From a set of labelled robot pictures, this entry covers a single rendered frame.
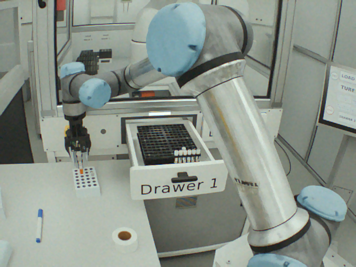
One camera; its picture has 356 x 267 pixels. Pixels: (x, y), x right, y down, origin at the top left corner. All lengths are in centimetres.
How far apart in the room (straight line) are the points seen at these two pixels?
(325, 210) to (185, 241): 116
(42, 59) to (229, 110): 77
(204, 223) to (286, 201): 112
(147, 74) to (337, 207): 53
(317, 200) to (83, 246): 61
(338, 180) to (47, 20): 145
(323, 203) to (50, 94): 93
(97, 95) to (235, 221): 113
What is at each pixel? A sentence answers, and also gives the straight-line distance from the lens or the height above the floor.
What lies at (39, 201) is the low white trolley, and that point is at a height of 76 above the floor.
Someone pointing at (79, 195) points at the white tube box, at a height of 77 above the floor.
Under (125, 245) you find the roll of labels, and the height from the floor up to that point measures 80.
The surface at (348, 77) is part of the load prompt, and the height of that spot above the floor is 116.
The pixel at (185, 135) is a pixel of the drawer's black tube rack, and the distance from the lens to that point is 106.
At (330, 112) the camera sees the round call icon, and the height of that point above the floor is 101.
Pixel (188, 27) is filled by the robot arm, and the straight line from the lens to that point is 41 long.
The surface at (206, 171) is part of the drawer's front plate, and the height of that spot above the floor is 90.
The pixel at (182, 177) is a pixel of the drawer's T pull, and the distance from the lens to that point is 82.
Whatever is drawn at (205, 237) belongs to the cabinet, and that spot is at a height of 19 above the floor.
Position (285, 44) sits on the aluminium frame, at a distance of 124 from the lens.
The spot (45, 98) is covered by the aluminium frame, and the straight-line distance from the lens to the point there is 110.
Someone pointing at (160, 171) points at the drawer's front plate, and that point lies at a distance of 83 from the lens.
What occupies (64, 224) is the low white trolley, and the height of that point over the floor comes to 76.
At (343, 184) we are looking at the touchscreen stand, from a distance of 153.
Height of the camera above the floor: 139
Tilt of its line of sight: 28 degrees down
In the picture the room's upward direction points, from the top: 4 degrees clockwise
